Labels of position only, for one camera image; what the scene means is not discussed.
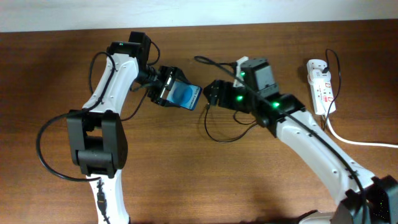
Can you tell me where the white charger plug adapter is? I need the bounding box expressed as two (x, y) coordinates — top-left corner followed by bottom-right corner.
(310, 67), (330, 83)

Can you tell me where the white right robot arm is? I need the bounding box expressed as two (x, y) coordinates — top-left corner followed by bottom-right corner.
(203, 58), (397, 224)

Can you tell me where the blue Galaxy smartphone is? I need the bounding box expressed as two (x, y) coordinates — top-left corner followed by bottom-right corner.
(167, 81), (202, 111)

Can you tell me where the black charging cable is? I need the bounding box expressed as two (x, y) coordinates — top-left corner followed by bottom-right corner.
(203, 49), (342, 144)

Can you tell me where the white power strip cord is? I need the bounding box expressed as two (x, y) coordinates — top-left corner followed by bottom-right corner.
(323, 113), (398, 149)

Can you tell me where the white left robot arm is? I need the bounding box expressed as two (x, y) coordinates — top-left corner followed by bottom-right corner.
(67, 42), (192, 223)

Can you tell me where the white power strip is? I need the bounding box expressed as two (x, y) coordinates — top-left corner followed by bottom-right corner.
(307, 59), (336, 115)

